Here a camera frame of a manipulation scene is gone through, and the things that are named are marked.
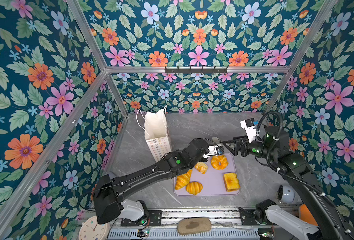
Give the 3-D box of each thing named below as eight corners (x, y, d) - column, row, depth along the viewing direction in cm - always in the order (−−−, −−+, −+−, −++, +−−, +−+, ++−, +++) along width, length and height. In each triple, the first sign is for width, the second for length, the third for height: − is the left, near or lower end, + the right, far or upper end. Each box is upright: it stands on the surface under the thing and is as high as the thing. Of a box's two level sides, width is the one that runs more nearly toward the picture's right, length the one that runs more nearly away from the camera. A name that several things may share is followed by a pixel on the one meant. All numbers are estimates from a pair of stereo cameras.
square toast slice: (225, 191, 83) (227, 189, 80) (223, 175, 89) (224, 172, 86) (238, 191, 83) (240, 189, 80) (235, 175, 89) (237, 172, 86)
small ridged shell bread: (185, 195, 82) (185, 193, 79) (185, 183, 86) (185, 181, 83) (202, 195, 82) (203, 192, 79) (201, 183, 86) (202, 181, 83)
